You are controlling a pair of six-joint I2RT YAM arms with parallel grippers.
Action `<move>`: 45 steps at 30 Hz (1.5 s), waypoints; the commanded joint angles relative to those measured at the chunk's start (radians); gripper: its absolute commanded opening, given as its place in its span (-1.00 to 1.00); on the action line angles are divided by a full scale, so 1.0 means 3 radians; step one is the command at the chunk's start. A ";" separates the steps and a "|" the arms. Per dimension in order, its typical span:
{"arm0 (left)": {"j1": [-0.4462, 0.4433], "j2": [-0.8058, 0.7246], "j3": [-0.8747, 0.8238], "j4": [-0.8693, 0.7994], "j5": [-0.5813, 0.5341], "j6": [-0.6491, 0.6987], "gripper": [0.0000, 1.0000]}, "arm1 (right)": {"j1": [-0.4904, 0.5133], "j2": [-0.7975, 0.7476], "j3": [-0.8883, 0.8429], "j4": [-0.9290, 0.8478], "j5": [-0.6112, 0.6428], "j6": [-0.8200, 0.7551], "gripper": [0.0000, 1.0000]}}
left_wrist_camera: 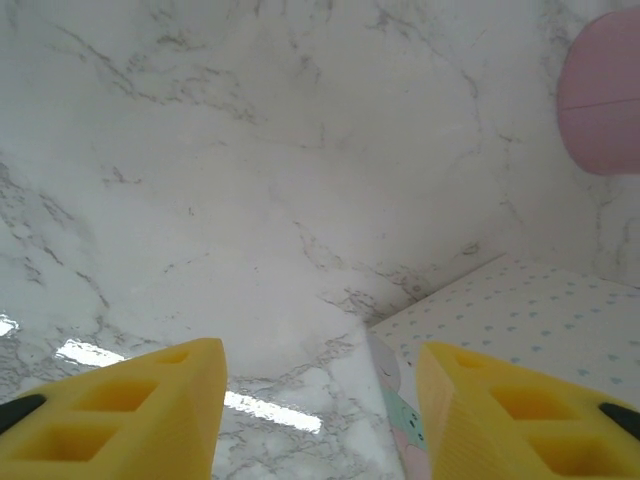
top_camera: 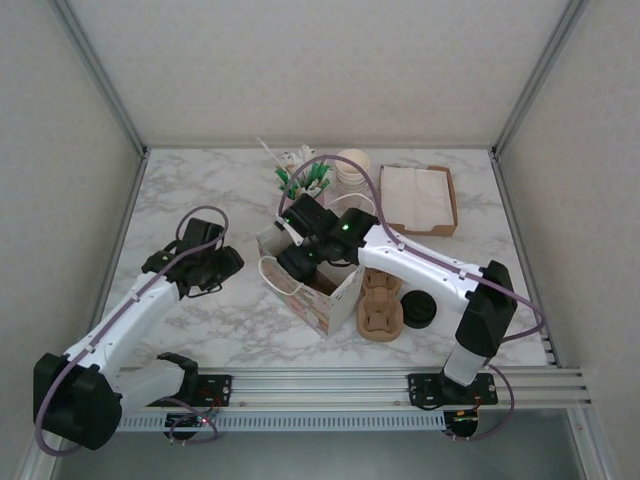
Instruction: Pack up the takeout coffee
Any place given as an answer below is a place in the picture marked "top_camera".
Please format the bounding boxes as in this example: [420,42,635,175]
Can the white wrapped straws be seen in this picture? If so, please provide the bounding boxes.
[282,144,316,167]

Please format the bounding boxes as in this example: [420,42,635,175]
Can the aluminium frame post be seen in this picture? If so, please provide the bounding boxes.
[491,0,594,156]
[47,0,150,156]

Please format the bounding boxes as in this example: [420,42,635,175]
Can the white paper napkins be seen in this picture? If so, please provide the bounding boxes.
[381,166,451,232]

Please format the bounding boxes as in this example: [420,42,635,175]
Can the grey slotted cable duct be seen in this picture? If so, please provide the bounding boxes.
[117,411,447,431]

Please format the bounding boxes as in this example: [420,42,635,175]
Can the brown pulp cup carrier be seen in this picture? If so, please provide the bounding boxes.
[357,267,405,343]

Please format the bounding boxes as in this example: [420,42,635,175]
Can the aluminium table rail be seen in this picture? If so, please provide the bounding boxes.
[47,367,594,414]

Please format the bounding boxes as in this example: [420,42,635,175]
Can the short purple cable loop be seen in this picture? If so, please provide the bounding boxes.
[167,399,220,446]
[444,363,516,444]

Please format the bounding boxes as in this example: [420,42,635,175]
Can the aluminium side rail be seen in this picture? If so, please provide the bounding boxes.
[489,149,561,369]
[77,149,151,374]

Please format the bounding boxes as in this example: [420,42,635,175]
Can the brown cardboard tray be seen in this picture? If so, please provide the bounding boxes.
[378,164,460,237]

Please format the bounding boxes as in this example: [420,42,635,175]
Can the long white straw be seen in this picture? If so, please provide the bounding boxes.
[256,135,285,169]

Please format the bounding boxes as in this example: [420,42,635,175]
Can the pastel printed paper gift bag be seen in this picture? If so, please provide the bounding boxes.
[255,192,374,341]

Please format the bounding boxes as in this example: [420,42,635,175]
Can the black plastic cup lid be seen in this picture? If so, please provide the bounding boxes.
[400,289,439,331]

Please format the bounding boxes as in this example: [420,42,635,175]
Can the stack of white paper cups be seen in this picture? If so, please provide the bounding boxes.
[333,148,371,195]

